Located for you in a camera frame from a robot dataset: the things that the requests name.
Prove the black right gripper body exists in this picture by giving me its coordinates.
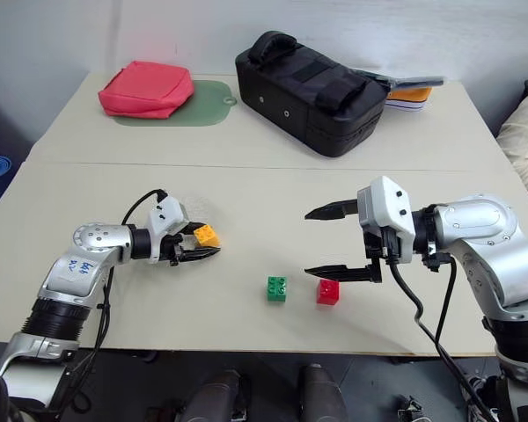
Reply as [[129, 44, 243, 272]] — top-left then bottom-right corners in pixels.
[[363, 225, 402, 285]]

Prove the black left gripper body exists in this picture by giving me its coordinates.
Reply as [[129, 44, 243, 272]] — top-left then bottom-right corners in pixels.
[[160, 233, 190, 267]]

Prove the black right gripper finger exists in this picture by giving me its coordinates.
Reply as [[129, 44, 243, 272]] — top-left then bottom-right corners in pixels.
[[304, 263, 373, 283], [304, 198, 360, 222]]

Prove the yellow toy brick cube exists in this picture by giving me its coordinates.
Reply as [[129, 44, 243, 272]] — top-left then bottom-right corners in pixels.
[[192, 223, 222, 250]]

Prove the red toy brick cube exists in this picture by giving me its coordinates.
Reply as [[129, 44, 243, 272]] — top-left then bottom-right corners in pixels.
[[316, 279, 341, 307]]

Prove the green toy brick cube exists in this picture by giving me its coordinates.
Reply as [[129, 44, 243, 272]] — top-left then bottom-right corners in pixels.
[[263, 275, 290, 305]]

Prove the black padded carry bag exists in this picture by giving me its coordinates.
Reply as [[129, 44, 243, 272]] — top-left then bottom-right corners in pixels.
[[234, 30, 388, 159]]

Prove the green cutting mat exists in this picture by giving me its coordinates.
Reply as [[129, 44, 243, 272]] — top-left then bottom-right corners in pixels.
[[114, 78, 238, 129]]

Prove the red fabric pouch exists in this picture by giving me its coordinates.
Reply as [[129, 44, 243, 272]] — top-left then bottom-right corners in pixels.
[[98, 61, 195, 120]]

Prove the grey flat folded item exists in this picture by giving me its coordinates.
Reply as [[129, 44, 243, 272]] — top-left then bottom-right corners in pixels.
[[359, 69, 447, 92]]

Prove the person in cream clothing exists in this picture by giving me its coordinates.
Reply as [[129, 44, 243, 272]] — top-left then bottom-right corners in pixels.
[[495, 78, 528, 204]]

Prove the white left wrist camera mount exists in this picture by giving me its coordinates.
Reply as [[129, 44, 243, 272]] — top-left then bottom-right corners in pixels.
[[145, 195, 191, 265]]

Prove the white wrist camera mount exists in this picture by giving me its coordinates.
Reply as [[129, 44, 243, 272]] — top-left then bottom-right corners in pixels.
[[145, 195, 191, 265], [356, 176, 417, 265]]

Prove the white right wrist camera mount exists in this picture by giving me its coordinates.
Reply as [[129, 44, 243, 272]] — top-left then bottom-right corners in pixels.
[[356, 176, 417, 265]]

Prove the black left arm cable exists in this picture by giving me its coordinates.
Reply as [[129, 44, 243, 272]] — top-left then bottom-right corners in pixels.
[[84, 189, 168, 353]]

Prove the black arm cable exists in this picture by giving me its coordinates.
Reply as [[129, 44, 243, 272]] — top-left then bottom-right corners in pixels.
[[434, 254, 472, 379], [387, 258, 496, 422], [84, 189, 168, 353]]

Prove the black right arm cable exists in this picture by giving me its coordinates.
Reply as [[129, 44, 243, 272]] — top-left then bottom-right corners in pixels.
[[434, 254, 472, 379], [387, 258, 496, 422]]

